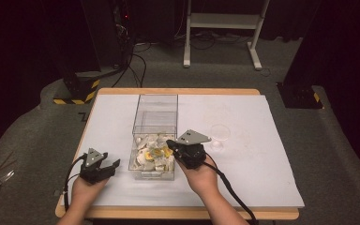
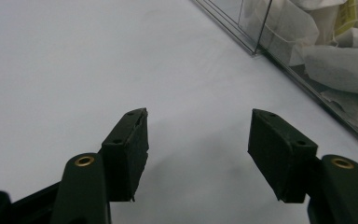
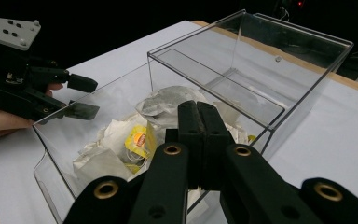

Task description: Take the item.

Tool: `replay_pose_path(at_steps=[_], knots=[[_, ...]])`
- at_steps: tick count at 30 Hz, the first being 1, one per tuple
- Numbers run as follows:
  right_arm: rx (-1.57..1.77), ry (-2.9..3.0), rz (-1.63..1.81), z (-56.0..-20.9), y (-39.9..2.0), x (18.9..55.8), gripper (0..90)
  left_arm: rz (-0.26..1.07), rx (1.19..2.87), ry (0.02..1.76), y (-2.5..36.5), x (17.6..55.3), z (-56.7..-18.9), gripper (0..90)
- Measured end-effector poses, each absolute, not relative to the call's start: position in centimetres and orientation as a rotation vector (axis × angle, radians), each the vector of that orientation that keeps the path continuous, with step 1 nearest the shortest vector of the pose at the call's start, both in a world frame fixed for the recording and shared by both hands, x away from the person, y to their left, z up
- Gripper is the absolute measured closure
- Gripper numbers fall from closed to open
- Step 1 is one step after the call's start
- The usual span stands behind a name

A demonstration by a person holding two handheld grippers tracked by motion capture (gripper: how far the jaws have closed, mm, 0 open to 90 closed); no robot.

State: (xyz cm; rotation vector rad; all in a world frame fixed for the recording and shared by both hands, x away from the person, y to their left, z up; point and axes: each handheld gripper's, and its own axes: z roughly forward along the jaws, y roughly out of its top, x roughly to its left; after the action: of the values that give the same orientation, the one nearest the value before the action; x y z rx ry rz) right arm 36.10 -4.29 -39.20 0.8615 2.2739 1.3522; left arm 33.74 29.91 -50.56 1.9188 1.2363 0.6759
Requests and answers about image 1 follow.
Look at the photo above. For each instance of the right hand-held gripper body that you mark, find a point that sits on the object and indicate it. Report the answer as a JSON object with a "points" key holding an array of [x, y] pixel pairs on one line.
{"points": [[191, 150]]}

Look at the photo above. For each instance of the person's right hand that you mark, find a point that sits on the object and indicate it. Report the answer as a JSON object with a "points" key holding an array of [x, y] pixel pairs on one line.
{"points": [[201, 179]]}

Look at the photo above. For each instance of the black equipment rack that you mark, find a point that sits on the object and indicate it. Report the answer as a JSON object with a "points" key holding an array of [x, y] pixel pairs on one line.
{"points": [[123, 31]]}

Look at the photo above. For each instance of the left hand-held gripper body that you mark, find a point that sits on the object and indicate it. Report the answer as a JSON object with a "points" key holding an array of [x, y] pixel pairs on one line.
{"points": [[92, 165]]}

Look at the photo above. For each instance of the wooden table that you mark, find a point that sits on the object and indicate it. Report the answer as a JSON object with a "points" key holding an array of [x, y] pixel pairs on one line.
{"points": [[181, 91]]}

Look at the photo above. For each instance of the pile of white yellow scraps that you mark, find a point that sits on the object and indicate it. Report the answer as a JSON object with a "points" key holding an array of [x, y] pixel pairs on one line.
{"points": [[153, 154]]}

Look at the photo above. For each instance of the clear round dish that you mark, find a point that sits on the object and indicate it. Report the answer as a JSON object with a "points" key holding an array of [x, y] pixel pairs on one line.
{"points": [[216, 145], [220, 131]]}

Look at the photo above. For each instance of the black stand with striped base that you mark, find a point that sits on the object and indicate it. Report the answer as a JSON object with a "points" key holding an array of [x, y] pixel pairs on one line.
{"points": [[300, 95], [78, 89]]}

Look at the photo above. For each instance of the clear plastic box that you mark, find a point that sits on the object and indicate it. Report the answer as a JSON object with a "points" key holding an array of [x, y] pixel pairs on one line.
{"points": [[154, 125]]}

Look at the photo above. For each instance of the person's left hand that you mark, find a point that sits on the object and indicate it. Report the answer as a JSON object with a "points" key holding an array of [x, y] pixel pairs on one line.
{"points": [[87, 189]]}

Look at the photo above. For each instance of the white metal stand frame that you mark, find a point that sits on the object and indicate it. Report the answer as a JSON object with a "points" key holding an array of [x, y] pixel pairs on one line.
{"points": [[225, 21]]}

